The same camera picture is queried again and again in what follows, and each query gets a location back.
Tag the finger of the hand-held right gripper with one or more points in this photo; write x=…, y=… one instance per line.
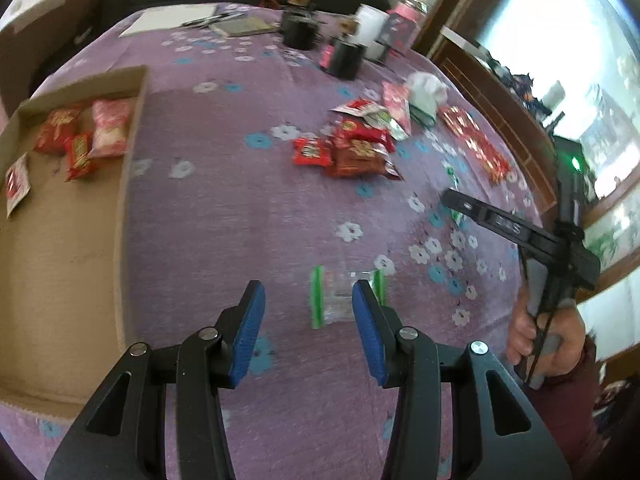
x=495, y=220

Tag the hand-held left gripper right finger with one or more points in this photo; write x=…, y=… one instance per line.
x=370, y=332

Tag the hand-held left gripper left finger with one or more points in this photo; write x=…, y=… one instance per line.
x=247, y=332

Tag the clear green-edged packet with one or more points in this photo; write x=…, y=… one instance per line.
x=451, y=174
x=340, y=295

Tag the dark red snack packet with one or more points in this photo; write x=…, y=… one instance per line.
x=362, y=162

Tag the green white snack packet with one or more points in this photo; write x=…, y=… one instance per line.
x=387, y=120

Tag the pink snack packet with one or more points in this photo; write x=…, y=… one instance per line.
x=396, y=102
x=110, y=127

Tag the white red snack packet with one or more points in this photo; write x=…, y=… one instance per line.
x=357, y=106

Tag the shallow cardboard box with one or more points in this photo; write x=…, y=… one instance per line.
x=65, y=270

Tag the person's right forearm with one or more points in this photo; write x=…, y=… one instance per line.
x=565, y=410

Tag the person's right hand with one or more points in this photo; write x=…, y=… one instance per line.
x=520, y=335

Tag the red gold-print packet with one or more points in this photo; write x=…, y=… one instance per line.
x=475, y=140

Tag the wooden cabinet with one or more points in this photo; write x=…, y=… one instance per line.
x=490, y=90

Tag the white plastic bag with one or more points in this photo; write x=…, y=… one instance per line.
x=425, y=90

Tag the large glass window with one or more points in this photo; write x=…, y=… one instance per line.
x=550, y=20

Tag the black jar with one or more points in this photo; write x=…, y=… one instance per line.
x=300, y=30
x=347, y=57

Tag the pink bottle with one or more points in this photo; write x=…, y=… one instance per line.
x=407, y=17

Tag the white mug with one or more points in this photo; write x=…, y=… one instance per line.
x=372, y=27

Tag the small red snack packet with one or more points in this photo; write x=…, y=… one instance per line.
x=80, y=156

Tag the white red sachet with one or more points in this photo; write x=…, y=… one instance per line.
x=17, y=185

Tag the grey book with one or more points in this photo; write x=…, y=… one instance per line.
x=245, y=25

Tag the small red bag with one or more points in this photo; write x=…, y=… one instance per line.
x=270, y=2

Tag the black pen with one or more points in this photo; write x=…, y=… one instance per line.
x=207, y=20

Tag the white paper pad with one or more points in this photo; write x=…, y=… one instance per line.
x=165, y=20

